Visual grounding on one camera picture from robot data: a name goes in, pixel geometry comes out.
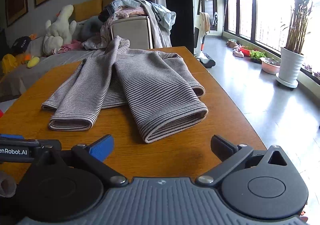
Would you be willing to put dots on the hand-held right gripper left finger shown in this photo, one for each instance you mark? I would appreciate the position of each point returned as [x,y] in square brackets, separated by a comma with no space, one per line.
[102,148]

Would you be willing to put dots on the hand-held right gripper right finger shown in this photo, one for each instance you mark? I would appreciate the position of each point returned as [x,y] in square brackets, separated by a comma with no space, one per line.
[222,146]

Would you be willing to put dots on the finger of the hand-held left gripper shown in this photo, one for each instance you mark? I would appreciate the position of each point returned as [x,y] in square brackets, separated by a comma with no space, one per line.
[11,136]
[22,143]

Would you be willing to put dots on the striped sweater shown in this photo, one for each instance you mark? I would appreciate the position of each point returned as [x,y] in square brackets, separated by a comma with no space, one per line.
[150,85]

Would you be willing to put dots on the pile of clothes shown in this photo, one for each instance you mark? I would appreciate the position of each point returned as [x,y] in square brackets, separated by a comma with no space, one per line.
[155,12]

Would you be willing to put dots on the grey sofa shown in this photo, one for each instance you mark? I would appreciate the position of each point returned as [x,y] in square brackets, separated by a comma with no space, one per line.
[37,70]

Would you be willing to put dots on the yellow-green plush toy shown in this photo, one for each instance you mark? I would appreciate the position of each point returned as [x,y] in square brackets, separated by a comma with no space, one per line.
[33,62]

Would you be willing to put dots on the orange plush toy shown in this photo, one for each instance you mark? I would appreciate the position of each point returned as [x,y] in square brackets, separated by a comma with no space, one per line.
[25,59]

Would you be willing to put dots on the pink basin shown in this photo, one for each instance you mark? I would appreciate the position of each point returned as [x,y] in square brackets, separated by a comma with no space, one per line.
[270,67]

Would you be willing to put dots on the black cap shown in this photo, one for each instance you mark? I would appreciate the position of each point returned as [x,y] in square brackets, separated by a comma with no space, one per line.
[21,44]

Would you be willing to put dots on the pink slippers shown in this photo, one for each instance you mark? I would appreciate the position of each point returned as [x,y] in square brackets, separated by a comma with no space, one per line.
[237,52]

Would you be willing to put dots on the red plant pot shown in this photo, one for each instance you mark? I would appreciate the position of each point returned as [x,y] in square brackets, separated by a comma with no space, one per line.
[245,52]

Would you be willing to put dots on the tray of green plants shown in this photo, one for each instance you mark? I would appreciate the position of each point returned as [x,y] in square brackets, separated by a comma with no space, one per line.
[257,55]

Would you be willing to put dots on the brown plant pot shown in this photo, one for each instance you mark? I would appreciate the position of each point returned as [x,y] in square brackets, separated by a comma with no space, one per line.
[231,43]

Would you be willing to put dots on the white ribbed plant pot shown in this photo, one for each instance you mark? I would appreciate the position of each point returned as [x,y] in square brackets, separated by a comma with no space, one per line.
[290,67]

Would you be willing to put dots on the pink garment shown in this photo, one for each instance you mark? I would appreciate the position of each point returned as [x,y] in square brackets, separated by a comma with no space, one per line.
[71,46]

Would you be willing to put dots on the white upright appliance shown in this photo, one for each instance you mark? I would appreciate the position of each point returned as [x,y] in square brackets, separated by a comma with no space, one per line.
[198,40]

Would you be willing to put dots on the white plush duck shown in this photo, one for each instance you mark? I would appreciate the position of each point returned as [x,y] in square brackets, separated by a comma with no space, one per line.
[58,32]

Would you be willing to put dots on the grey neck pillow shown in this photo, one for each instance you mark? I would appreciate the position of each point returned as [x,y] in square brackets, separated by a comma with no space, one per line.
[91,26]

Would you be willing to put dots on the beige hanging towel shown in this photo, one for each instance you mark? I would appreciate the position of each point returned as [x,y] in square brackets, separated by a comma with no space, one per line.
[205,21]

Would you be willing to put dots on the tall green plant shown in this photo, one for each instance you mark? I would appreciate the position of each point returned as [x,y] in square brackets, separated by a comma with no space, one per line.
[297,27]

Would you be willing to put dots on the black window frame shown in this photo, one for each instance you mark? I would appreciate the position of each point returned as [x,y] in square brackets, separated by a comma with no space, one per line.
[251,15]

